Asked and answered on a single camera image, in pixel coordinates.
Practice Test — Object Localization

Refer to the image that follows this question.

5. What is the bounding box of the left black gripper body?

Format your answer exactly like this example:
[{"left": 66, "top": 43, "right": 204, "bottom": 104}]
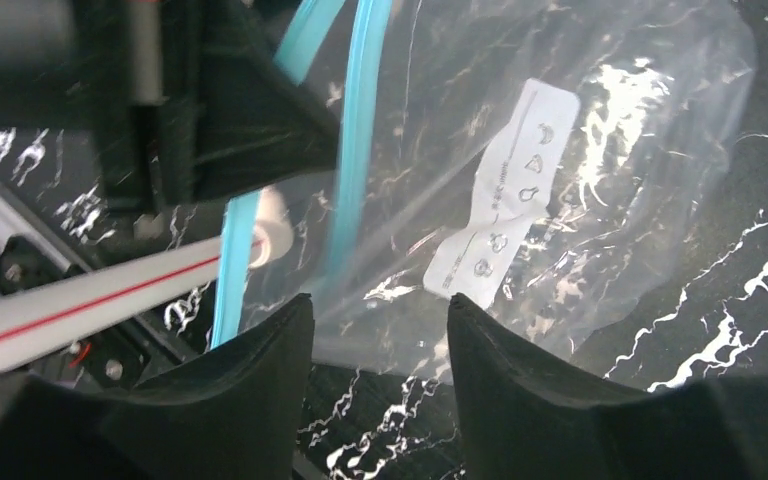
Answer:
[{"left": 0, "top": 0, "right": 192, "bottom": 212}]

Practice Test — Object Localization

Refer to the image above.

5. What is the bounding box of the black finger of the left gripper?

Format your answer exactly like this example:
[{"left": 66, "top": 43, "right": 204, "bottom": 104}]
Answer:
[{"left": 158, "top": 0, "right": 338, "bottom": 204}]

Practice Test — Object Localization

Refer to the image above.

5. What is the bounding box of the clear zip top bag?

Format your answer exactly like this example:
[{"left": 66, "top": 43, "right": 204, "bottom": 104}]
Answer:
[{"left": 210, "top": 1, "right": 756, "bottom": 382}]

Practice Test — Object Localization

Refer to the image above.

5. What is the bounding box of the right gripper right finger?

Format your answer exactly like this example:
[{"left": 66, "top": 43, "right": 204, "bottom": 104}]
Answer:
[{"left": 447, "top": 294, "right": 768, "bottom": 479}]

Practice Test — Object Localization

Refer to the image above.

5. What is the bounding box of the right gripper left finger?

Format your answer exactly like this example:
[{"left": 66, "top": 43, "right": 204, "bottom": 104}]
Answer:
[{"left": 0, "top": 294, "right": 315, "bottom": 479}]

